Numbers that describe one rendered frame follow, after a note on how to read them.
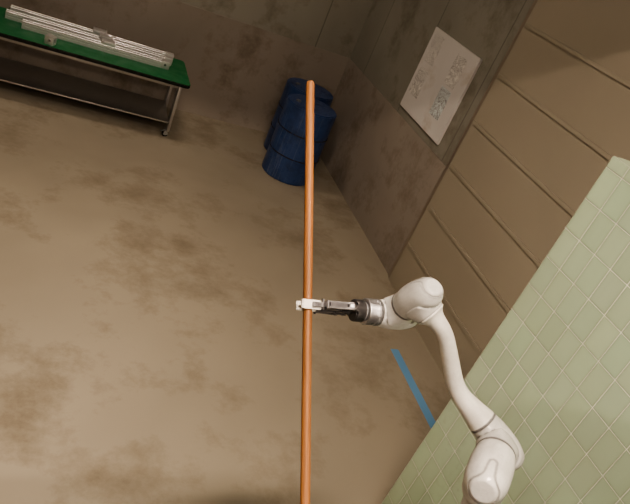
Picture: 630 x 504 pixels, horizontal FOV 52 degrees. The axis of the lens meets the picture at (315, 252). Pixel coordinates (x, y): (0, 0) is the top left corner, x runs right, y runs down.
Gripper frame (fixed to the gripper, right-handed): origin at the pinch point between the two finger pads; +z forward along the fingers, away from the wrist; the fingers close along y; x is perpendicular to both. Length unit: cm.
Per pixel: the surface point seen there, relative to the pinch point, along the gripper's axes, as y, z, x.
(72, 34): 471, 43, 366
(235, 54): 500, -151, 417
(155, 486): 199, -7, -69
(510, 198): 178, -273, 143
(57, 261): 330, 45, 84
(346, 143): 466, -292, 313
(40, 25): 472, 75, 367
